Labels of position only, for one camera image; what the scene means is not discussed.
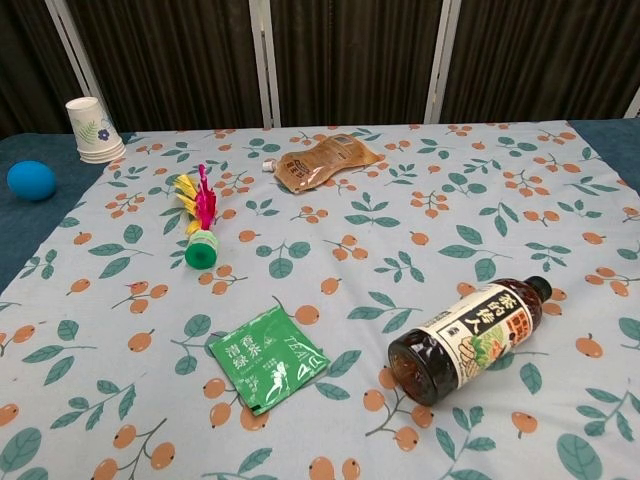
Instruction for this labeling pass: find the green tea packet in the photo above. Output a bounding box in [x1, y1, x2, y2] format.
[207, 305, 332, 417]

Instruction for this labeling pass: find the brown sauce pouch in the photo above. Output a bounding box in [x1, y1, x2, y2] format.
[263, 135, 387, 195]

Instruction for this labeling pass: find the floral tablecloth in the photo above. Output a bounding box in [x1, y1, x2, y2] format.
[0, 119, 640, 480]

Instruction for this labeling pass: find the white paper cup stack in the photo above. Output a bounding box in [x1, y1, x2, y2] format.
[65, 96, 127, 164]

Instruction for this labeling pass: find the blue ball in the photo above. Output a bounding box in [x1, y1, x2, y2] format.
[6, 160, 57, 202]

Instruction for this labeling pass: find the brown tea bottle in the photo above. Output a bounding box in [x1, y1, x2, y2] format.
[387, 275, 553, 406]

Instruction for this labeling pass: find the black folding screen white frame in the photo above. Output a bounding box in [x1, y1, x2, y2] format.
[0, 0, 640, 139]

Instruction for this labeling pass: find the feather shuttlecock with green base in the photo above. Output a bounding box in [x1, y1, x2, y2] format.
[173, 163, 221, 270]

